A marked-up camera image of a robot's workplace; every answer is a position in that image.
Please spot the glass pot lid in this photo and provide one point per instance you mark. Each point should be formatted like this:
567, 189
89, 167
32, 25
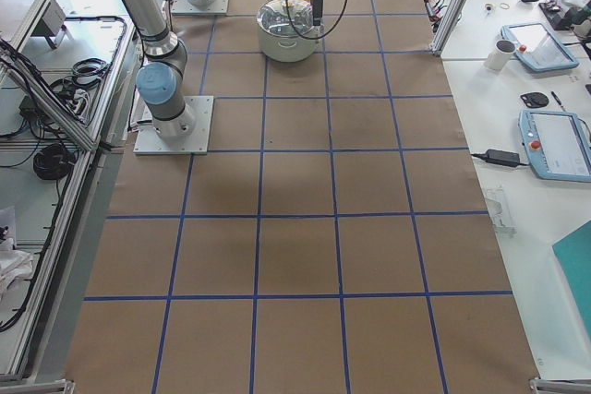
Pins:
286, 18

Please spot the pale green electric pot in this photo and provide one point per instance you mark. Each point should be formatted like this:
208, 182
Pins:
287, 49

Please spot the white mug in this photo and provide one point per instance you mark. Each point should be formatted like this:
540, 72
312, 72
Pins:
501, 53

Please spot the far blue teach pendant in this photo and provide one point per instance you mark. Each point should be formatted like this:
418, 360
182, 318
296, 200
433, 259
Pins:
538, 47

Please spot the blue teach pendant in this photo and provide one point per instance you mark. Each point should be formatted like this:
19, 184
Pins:
555, 145
538, 47

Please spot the black round puck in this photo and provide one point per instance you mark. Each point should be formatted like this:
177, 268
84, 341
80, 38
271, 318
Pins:
534, 100

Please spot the black power adapter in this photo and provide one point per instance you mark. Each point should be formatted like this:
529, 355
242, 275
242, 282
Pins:
500, 157

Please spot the black pen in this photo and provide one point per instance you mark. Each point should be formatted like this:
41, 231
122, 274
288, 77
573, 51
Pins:
557, 100

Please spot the grey electronics box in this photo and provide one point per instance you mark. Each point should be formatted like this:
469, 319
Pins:
51, 26

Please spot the clear plastic holder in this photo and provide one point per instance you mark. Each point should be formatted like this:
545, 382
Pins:
499, 210

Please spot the near blue teach pendant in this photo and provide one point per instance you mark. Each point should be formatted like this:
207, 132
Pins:
555, 145

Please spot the teal board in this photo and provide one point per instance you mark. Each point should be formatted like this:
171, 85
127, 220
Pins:
573, 254

